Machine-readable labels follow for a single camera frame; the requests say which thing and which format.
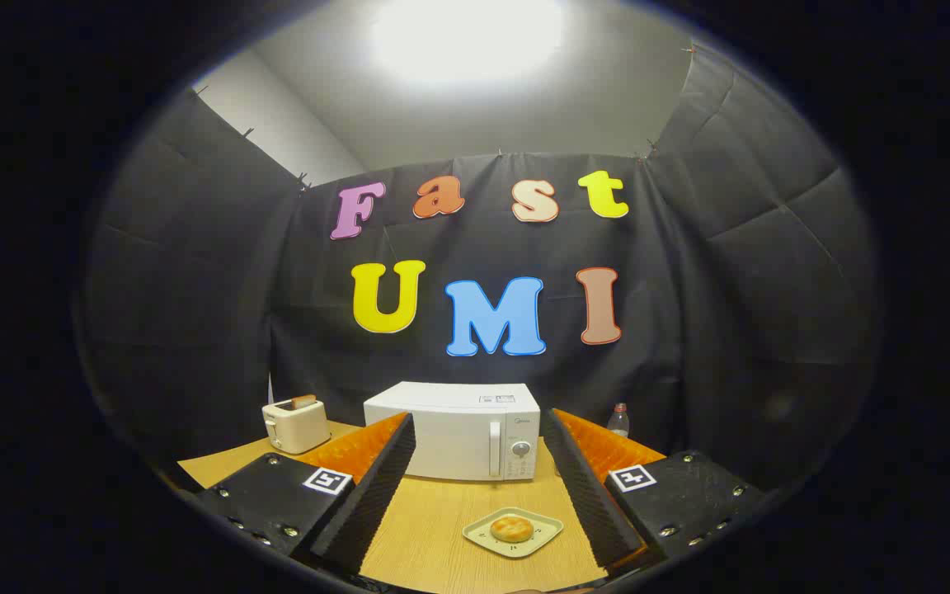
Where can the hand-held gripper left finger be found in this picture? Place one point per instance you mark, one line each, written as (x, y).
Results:
(376, 495)

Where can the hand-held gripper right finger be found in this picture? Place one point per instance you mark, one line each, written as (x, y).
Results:
(586, 495)

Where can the round golden bread bun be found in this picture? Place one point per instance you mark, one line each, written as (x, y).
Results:
(512, 528)

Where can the white microwave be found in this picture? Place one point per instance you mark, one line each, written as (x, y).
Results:
(442, 437)

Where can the cream square plate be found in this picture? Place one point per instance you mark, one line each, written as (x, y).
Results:
(543, 528)

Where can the clear plastic water bottle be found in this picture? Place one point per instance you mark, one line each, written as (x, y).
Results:
(618, 422)

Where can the white toaster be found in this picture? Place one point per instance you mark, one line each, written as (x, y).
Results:
(298, 429)

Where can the toast slice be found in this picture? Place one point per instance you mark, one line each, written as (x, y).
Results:
(304, 401)

